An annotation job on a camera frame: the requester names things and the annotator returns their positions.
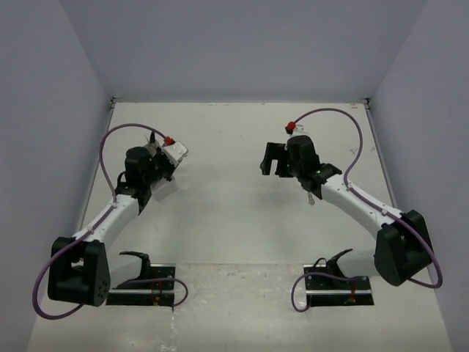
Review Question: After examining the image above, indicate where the small ornate steel spoon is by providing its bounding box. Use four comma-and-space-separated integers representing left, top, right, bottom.
307, 192, 315, 206

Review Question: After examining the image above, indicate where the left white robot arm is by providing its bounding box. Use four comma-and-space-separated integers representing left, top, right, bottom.
48, 142, 188, 307

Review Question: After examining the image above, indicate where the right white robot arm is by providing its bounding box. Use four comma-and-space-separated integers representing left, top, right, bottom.
260, 135, 433, 288

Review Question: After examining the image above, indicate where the clear plastic utensil container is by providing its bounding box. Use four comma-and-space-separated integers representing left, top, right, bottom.
151, 179, 178, 202

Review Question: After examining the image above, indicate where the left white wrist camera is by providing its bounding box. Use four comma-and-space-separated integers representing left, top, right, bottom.
162, 141, 188, 167

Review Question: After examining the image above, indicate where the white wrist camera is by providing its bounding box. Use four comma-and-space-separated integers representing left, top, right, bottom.
162, 141, 188, 167
290, 125, 309, 138

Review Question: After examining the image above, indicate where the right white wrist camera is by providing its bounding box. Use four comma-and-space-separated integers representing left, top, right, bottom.
290, 125, 309, 138

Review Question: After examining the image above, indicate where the left corner metal bracket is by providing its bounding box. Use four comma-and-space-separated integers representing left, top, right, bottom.
109, 96, 122, 110

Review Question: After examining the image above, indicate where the corner metal bracket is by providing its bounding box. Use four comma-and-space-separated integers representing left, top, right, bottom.
359, 98, 371, 110
109, 96, 122, 110

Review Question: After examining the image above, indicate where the right corner metal bracket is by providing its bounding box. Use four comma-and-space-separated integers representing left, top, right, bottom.
359, 98, 371, 110

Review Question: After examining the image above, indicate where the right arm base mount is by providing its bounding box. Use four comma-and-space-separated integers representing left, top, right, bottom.
290, 249, 374, 313

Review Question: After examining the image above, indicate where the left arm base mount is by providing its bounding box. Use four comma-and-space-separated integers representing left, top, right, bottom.
106, 251, 188, 309

